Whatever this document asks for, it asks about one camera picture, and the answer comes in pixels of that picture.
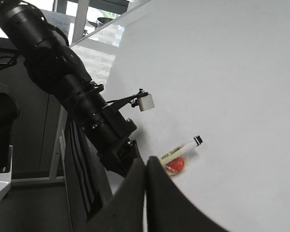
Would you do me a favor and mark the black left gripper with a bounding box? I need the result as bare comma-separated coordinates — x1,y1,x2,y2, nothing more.
98,106,140,177

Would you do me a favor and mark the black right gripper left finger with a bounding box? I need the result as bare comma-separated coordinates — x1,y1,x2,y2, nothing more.
80,158,145,232

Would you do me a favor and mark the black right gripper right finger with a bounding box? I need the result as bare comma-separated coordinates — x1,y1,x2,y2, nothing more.
146,156,226,232

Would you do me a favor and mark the white black whiteboard marker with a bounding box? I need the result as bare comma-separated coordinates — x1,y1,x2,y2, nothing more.
159,135,203,165

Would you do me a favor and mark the red round magnet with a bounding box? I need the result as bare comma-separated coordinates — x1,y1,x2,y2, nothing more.
166,157,185,174

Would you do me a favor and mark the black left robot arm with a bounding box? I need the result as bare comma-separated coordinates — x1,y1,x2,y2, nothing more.
0,0,137,176

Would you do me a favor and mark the white whiteboard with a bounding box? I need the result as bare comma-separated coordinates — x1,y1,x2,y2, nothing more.
73,0,290,232

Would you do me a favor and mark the black machine on left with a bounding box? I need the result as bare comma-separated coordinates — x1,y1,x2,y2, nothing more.
0,92,20,173

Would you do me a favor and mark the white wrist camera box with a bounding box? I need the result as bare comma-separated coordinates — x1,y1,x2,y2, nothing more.
137,94,155,112

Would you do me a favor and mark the black cable on wall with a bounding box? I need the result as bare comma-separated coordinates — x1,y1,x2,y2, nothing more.
0,52,21,74

